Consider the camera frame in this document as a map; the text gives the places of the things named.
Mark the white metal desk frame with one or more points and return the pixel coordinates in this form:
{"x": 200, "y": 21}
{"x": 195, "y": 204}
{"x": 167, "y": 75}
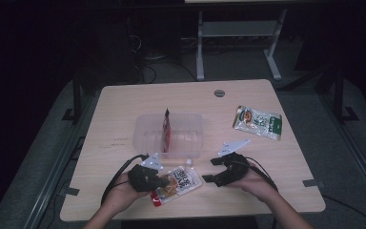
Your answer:
{"x": 235, "y": 29}

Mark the person's right hand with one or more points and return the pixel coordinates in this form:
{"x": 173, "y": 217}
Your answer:
{"x": 257, "y": 184}

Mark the grey table grommet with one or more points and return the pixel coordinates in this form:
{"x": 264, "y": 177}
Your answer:
{"x": 219, "y": 93}

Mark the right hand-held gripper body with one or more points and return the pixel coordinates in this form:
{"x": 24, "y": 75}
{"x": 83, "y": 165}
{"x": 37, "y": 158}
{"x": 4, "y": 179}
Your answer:
{"x": 236, "y": 170}

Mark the dark red snack packet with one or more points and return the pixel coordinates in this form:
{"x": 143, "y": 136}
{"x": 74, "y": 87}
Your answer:
{"x": 166, "y": 133}

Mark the black metal stand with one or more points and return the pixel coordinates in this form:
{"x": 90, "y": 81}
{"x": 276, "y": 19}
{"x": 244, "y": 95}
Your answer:
{"x": 76, "y": 95}
{"x": 340, "y": 95}

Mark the clear plastic container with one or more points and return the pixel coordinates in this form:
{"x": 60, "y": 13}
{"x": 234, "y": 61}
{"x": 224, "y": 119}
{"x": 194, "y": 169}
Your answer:
{"x": 184, "y": 143}

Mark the green and white snack packet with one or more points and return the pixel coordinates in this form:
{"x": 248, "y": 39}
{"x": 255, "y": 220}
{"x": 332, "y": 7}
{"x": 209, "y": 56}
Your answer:
{"x": 257, "y": 122}

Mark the person's left hand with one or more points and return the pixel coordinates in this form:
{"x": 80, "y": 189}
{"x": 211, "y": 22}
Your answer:
{"x": 120, "y": 194}

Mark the grey tape strip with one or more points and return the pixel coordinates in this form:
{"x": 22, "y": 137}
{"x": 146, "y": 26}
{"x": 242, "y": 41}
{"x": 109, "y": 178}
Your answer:
{"x": 70, "y": 191}
{"x": 313, "y": 183}

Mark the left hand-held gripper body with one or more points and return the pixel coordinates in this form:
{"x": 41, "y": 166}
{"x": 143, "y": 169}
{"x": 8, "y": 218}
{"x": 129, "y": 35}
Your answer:
{"x": 144, "y": 178}

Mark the white and red snack packet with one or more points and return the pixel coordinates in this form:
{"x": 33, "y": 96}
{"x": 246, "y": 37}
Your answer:
{"x": 181, "y": 183}

